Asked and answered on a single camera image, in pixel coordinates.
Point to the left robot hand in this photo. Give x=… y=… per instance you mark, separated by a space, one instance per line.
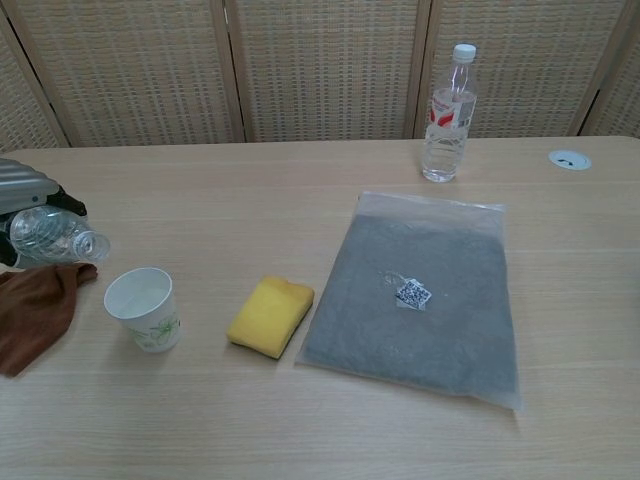
x=30 y=182

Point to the green label plastic bottle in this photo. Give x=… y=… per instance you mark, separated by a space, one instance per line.
x=50 y=237

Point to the white paper cup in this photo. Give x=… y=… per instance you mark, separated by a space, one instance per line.
x=150 y=325

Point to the red label water bottle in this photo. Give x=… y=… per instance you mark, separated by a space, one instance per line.
x=447 y=145

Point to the brown cloth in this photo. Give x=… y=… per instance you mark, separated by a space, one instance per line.
x=35 y=315

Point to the yellow sponge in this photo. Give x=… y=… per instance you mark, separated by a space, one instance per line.
x=267 y=315

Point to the woven folding screen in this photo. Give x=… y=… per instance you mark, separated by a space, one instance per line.
x=320 y=70

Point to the white QR code tag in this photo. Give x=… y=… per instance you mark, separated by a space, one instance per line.
x=413 y=296

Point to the grey cloth in plastic bag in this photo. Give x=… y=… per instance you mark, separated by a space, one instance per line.
x=430 y=205

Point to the grey folded cloth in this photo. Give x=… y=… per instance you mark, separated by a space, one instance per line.
x=425 y=350

